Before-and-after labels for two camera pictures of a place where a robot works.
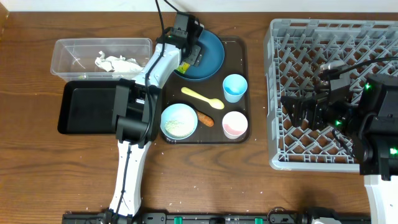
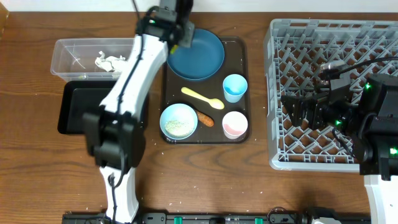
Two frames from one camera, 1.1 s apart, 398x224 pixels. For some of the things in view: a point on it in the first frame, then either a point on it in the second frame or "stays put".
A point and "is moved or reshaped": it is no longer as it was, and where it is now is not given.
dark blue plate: [211, 59] stays put
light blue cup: [234, 86] stays put
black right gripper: [301, 104] stays put
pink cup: [234, 124] stays put
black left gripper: [197, 58] to [188, 37]
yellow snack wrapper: [183, 68] is moved or reshaped
